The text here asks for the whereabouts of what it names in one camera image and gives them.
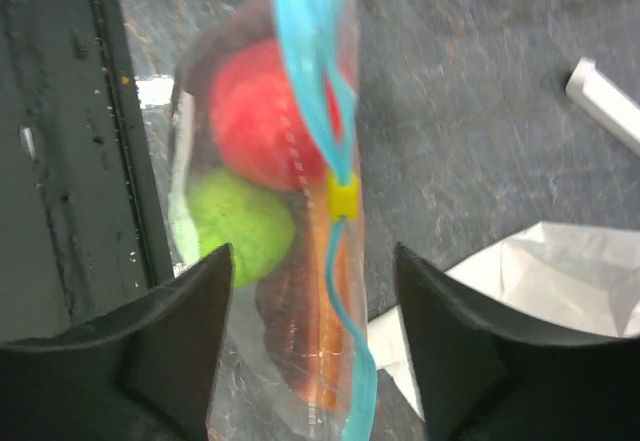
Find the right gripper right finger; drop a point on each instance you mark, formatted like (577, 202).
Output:
(510, 361)

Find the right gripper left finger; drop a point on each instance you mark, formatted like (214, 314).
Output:
(144, 371)

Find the orange papaya slice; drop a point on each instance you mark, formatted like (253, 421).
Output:
(303, 335)

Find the clear zip top bag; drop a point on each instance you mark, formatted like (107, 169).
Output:
(319, 47)

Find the red apple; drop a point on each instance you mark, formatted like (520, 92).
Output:
(256, 123)

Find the white cloth bag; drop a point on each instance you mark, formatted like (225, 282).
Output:
(551, 285)

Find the silver garment rack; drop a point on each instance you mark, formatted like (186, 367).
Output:
(615, 111)

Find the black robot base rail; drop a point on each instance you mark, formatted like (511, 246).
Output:
(82, 230)

